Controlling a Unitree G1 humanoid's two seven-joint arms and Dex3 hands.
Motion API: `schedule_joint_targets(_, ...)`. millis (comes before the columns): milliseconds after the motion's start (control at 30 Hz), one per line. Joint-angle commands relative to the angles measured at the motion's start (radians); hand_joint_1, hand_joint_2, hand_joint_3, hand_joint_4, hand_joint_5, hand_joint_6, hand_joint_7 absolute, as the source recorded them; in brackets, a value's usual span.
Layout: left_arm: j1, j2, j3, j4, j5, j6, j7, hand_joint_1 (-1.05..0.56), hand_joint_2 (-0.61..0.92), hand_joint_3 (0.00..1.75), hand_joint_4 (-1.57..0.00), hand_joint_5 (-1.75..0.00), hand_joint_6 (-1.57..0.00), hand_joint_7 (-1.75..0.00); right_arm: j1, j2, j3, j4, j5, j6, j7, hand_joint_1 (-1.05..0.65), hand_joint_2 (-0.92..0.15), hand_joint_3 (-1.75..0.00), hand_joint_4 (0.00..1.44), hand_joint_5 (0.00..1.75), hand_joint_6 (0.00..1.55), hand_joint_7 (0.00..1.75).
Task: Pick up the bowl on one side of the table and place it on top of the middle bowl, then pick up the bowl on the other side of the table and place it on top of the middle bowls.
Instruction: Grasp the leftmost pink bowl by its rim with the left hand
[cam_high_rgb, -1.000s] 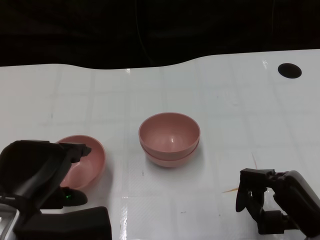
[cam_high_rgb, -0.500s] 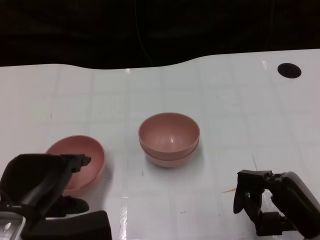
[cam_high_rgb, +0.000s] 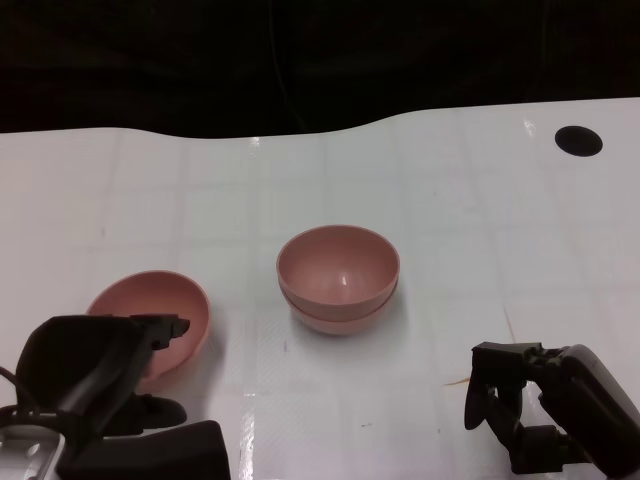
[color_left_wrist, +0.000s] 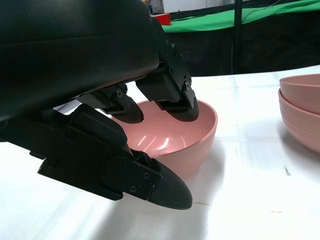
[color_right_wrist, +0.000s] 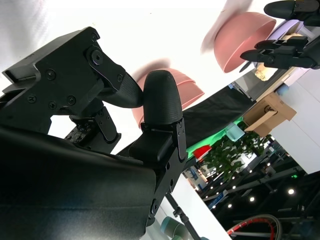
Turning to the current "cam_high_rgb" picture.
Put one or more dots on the black round table grommet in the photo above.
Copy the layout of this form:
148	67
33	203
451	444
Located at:
578	141

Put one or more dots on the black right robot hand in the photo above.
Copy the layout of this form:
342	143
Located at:
590	395

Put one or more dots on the small orange wooden splinter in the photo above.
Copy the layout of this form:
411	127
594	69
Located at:
457	382

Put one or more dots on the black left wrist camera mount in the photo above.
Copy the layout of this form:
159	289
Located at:
165	450

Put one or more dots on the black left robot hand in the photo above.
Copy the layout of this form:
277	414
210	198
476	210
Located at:
75	350

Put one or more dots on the pink plastic bowl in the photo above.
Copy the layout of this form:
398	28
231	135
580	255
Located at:
150	295
335	325
330	270

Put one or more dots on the black backdrop curtain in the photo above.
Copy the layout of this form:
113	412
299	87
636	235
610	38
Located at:
150	60

